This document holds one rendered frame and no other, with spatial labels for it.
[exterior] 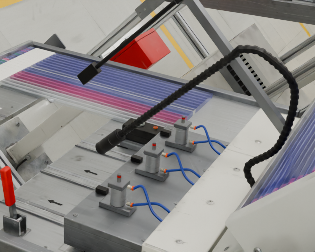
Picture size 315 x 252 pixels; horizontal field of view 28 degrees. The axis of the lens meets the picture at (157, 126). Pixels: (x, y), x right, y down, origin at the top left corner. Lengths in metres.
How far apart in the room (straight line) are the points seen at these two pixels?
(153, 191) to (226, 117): 0.43
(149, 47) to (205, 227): 1.11
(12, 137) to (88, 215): 1.57
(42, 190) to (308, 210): 0.53
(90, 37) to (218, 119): 1.80
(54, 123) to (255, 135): 1.20
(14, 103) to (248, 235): 0.78
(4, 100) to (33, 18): 1.54
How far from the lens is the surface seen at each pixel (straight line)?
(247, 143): 1.08
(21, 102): 1.37
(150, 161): 0.98
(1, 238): 0.95
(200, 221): 0.87
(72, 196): 1.05
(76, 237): 0.91
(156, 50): 1.92
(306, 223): 0.67
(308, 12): 2.14
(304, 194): 0.65
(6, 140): 2.43
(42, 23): 2.91
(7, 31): 2.75
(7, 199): 0.94
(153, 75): 1.49
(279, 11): 2.16
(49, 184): 1.08
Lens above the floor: 1.79
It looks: 36 degrees down
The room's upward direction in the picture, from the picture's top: 56 degrees clockwise
